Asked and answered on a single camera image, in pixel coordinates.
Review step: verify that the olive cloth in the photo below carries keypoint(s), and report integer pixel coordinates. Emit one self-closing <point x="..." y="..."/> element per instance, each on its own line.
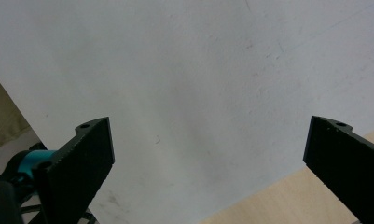
<point x="2" y="118"/>

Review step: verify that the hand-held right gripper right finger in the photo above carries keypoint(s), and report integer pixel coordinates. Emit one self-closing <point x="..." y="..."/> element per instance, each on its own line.
<point x="346" y="158"/>

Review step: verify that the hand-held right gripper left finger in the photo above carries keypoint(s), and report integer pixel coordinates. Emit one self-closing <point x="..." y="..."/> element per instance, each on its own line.
<point x="79" y="168"/>

